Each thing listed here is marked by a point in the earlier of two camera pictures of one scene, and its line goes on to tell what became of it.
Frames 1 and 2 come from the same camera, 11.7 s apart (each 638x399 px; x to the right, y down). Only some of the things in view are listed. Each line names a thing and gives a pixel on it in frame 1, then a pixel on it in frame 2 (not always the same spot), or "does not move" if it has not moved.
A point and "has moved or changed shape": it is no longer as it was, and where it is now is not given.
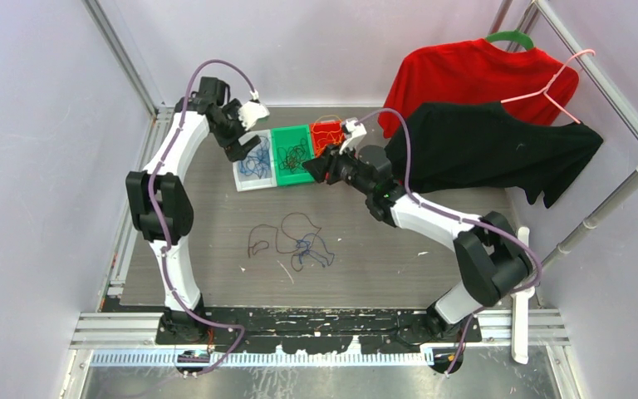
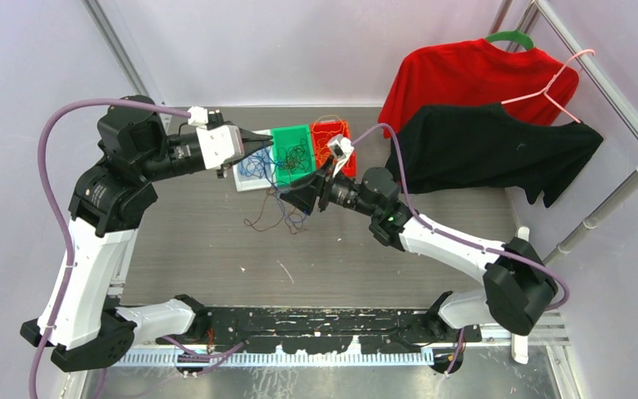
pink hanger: (549, 83) does not move
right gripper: (317, 166) → (305, 192)
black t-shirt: (489, 145) does not move
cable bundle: (296, 235) → (272, 211)
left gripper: (235, 150) → (252, 145)
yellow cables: (328, 130) does not move
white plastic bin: (257, 169) does not move
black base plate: (311, 328) does not move
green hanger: (515, 35) does not move
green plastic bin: (292, 147) does not move
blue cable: (257, 160) has moved or changed shape
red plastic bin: (325, 133) does not move
